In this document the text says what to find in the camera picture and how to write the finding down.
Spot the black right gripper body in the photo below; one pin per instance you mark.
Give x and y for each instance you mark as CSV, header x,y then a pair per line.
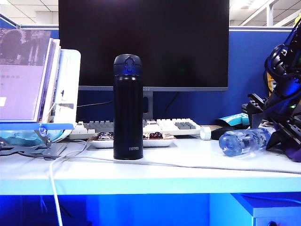
x,y
285,101

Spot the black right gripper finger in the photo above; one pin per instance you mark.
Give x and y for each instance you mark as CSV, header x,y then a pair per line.
x,y
257,102
279,139

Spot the clear mineral water bottle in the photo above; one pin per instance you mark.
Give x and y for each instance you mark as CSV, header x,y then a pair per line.
x,y
242,142

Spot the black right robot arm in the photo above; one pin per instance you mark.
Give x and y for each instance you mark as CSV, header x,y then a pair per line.
x,y
282,61

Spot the black thermos flask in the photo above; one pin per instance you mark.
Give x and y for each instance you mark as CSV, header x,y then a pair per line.
x,y
128,106

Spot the purple cloth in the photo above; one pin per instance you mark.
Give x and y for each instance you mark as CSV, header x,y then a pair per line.
x,y
295,154

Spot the teal snack packet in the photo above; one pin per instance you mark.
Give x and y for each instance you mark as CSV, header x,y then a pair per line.
x,y
232,118

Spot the blue cubicle partition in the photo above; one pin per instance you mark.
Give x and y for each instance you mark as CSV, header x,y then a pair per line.
x,y
249,70

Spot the small white tape roll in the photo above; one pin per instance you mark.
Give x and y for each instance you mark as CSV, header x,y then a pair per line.
x,y
205,133

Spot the blue drawer cabinet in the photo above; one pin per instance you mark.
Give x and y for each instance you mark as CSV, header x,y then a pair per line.
x,y
270,209

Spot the yellow toy duck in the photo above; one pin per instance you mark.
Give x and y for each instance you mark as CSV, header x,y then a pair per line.
x,y
297,22

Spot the white and grey keyboard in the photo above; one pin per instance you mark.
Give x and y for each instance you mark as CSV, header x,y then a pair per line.
x,y
178,124

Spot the white tray with snacks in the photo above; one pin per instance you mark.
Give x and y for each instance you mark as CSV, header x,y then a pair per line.
x,y
160,142

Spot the black computer monitor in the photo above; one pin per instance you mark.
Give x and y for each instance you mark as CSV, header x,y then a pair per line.
x,y
164,47

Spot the grey monitor stand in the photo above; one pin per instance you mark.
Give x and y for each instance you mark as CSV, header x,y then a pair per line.
x,y
148,106

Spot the metal laptop stand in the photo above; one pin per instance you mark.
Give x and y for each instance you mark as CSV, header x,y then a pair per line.
x,y
47,150

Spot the purple cover book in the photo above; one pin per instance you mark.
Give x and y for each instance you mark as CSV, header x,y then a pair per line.
x,y
21,82

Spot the teal wet wipes pack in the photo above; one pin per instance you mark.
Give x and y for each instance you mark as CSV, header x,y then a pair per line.
x,y
16,137

